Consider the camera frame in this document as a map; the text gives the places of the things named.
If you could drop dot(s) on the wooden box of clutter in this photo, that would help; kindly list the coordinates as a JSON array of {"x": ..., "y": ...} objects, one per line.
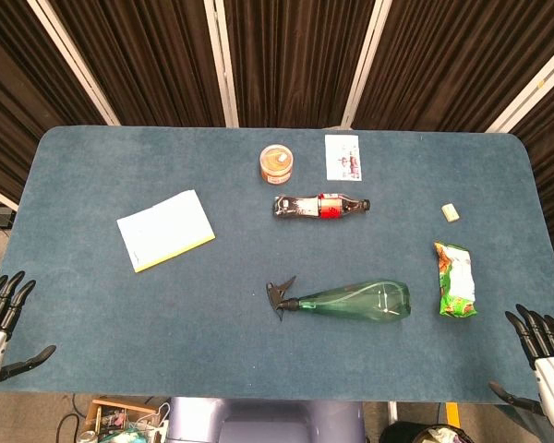
[{"x": 120, "y": 422}]

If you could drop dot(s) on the green spray bottle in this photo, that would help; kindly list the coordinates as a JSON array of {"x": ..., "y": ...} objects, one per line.
[{"x": 351, "y": 302}]

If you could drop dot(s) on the purple robot base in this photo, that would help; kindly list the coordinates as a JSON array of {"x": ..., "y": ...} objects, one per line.
[{"x": 265, "y": 422}]

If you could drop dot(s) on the white printed card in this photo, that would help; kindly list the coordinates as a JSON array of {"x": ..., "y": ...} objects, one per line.
[{"x": 343, "y": 158}]

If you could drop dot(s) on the dark curtain partition panels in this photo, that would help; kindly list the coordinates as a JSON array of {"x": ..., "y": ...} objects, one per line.
[{"x": 286, "y": 60}]

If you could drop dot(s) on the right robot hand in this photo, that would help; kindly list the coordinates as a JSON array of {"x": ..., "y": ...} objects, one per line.
[{"x": 547, "y": 360}]

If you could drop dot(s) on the round orange lidded container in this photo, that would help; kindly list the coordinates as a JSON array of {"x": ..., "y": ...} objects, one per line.
[{"x": 276, "y": 162}]

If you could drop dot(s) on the cola bottle red label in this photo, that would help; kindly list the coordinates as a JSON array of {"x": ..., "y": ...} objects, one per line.
[{"x": 321, "y": 207}]

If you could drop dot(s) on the green snack bag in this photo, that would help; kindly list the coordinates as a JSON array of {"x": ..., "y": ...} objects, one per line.
[{"x": 456, "y": 282}]

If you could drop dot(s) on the white notepad yellow edge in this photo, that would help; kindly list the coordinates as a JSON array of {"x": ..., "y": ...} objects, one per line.
[{"x": 166, "y": 230}]

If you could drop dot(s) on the small cream eraser block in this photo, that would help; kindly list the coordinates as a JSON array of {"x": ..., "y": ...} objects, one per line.
[{"x": 450, "y": 212}]

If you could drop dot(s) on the blue table cloth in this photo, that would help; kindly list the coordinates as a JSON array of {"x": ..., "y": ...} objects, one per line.
[{"x": 212, "y": 332}]

